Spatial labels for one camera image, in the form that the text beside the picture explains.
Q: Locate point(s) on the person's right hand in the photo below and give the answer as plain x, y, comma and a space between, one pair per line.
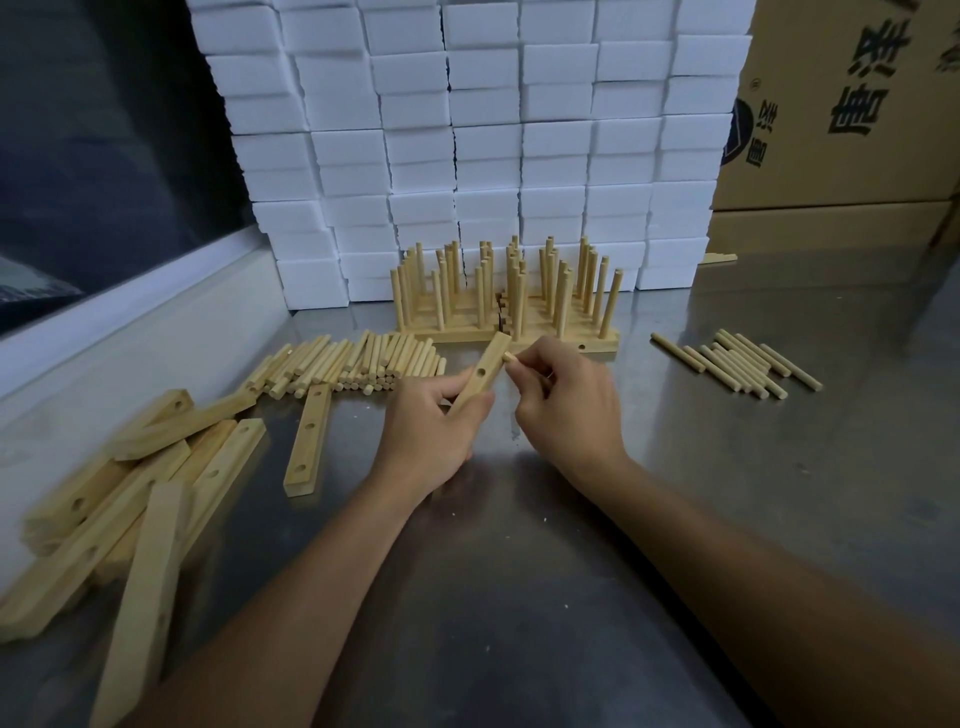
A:
574, 420

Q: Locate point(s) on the person's left hand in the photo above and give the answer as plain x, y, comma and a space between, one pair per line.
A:
420, 435

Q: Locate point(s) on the person's right thumb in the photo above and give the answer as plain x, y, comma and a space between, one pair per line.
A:
531, 377

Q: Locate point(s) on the person's left thumb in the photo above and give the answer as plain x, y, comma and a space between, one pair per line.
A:
448, 384

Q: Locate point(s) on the drilled wooden bar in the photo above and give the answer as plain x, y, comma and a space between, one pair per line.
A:
309, 439
487, 364

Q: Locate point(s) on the person's right forearm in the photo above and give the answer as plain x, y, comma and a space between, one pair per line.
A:
750, 600

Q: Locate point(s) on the person's left forearm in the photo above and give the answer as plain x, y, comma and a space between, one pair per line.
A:
300, 615

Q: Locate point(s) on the group of assembled dowel racks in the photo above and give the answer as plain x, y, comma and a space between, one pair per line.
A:
517, 307

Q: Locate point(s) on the large heap of wooden dowels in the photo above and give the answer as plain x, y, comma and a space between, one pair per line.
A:
352, 364

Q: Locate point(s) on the small heap of wooden dowels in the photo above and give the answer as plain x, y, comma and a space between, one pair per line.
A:
739, 364

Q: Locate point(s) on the small wooden offcut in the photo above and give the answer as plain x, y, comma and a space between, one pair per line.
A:
718, 259

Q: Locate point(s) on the stack of white foam blocks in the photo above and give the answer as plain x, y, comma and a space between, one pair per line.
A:
480, 135

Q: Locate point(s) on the plain cardboard box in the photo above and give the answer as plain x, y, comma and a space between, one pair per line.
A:
817, 225

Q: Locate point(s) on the pile of wooden slats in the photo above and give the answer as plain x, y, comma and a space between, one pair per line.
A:
142, 510

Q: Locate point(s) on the printed cardboard box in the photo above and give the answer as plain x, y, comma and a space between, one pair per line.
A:
840, 97

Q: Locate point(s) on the dark window pane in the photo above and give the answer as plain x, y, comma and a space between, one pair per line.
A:
105, 142

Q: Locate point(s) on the white window frame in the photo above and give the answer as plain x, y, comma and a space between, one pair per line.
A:
127, 307

